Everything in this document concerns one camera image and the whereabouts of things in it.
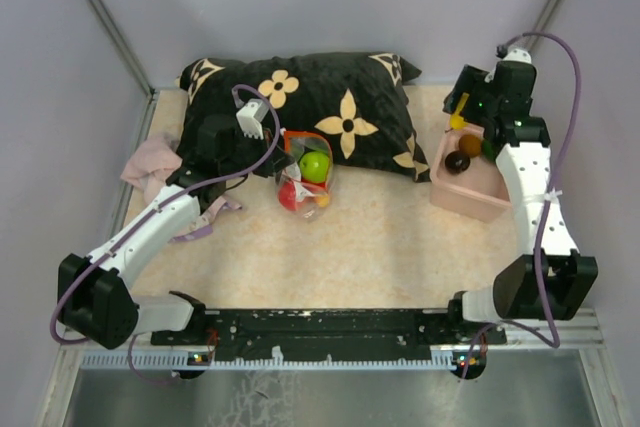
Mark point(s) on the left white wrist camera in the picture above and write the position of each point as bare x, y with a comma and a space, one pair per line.
249, 118

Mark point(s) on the black floral pillow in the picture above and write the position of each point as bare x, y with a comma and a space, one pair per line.
355, 100

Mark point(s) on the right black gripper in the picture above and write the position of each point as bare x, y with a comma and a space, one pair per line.
470, 80

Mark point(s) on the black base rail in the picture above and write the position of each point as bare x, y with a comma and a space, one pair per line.
330, 340

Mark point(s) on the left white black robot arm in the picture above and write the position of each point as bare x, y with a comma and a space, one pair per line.
94, 297

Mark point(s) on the red toy apple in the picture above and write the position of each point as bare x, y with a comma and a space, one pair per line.
287, 196

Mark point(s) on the pink purple cloth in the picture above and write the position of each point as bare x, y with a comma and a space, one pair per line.
147, 171

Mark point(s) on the brown toy fruit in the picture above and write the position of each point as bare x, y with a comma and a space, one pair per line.
470, 145

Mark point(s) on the clear zip bag orange zipper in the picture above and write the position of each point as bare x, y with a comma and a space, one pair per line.
295, 145

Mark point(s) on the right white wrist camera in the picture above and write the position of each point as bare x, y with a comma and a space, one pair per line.
506, 53

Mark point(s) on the light green toy fruit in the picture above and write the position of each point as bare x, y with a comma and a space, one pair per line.
314, 166

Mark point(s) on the left aluminium corner post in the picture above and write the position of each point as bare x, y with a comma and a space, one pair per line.
121, 45

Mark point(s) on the dark mangosteen toy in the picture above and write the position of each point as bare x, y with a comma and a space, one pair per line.
457, 162

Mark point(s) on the yellow toy lemon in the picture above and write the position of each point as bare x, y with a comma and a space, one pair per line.
457, 121

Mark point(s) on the pink plastic bin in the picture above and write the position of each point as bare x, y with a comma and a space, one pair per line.
479, 192

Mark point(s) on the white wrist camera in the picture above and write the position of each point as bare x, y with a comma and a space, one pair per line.
506, 53
249, 118

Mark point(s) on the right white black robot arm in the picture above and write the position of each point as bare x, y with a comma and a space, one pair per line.
550, 278

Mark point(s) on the red yellow toy mango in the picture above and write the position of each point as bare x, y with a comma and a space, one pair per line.
321, 193

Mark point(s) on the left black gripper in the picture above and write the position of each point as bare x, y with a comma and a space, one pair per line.
278, 162

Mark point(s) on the dark green toy lime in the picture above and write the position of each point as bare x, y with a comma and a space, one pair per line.
488, 150

